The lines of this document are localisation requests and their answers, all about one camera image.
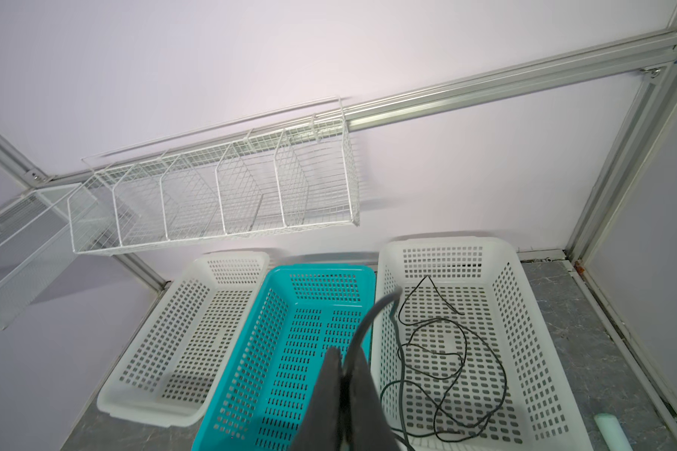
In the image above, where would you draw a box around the long white wire shelf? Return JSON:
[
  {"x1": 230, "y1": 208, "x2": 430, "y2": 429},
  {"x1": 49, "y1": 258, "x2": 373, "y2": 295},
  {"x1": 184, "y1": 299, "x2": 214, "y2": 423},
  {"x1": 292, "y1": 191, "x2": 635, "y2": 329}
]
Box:
[{"x1": 67, "y1": 98, "x2": 360, "y2": 256}]

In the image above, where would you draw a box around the teal plastic basket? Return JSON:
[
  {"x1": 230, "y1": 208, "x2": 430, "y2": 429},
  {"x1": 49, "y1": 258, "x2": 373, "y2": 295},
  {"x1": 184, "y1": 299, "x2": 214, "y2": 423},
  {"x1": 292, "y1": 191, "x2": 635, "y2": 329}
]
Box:
[{"x1": 192, "y1": 263, "x2": 376, "y2": 450}]

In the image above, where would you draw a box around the white plastic basket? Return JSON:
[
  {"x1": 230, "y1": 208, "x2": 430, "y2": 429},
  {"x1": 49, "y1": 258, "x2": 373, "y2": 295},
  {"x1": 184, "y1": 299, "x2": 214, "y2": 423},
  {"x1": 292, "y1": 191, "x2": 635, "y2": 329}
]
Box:
[
  {"x1": 97, "y1": 251, "x2": 270, "y2": 428},
  {"x1": 371, "y1": 237, "x2": 592, "y2": 450}
]

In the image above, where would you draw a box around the white plastic basket left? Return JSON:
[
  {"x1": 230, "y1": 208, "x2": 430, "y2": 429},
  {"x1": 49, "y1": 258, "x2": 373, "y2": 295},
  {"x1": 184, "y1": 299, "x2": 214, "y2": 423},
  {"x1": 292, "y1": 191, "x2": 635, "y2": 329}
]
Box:
[{"x1": 97, "y1": 251, "x2": 270, "y2": 428}]

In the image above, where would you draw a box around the mint green brush handle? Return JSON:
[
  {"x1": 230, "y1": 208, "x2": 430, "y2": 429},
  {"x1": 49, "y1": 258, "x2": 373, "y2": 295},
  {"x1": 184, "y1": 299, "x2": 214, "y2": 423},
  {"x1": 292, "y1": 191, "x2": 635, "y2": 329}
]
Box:
[{"x1": 594, "y1": 413, "x2": 633, "y2": 451}]

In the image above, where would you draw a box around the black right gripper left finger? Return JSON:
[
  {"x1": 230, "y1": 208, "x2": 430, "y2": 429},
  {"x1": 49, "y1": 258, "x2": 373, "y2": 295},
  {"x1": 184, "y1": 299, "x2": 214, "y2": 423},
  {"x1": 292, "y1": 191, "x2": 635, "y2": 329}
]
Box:
[{"x1": 289, "y1": 348, "x2": 342, "y2": 451}]

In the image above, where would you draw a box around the white plastic basket right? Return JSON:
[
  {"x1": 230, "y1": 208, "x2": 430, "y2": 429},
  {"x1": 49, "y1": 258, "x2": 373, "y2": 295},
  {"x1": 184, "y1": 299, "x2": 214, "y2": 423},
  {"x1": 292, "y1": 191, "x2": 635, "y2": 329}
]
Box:
[{"x1": 371, "y1": 237, "x2": 592, "y2": 450}]

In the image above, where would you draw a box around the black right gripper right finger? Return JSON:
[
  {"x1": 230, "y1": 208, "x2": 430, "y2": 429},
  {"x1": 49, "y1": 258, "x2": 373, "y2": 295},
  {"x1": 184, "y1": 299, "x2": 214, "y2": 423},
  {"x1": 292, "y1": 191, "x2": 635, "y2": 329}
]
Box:
[{"x1": 345, "y1": 350, "x2": 401, "y2": 451}]

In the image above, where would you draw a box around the aluminium frame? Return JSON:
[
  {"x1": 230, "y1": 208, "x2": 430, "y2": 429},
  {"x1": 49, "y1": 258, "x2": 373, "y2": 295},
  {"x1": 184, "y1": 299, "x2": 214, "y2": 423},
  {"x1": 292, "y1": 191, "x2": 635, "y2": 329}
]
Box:
[{"x1": 0, "y1": 0, "x2": 677, "y2": 451}]

